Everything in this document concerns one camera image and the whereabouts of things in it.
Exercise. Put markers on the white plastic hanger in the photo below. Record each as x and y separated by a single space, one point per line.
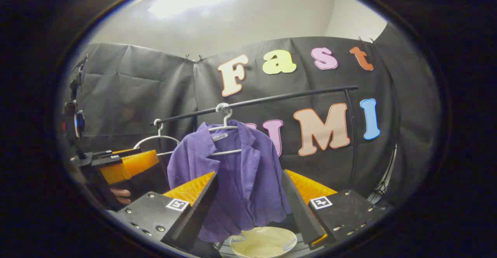
223 127
157 136

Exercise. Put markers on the cream laundry hamper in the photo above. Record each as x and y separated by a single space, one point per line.
264 242

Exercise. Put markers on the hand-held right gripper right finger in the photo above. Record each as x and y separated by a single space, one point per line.
301 211

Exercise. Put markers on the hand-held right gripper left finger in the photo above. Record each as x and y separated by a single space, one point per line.
198 215

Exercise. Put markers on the black clothes rack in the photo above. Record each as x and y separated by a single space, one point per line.
271 99

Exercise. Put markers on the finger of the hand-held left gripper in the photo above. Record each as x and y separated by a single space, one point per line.
132 165

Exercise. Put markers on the purple knit jacket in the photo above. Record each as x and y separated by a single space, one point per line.
240 188

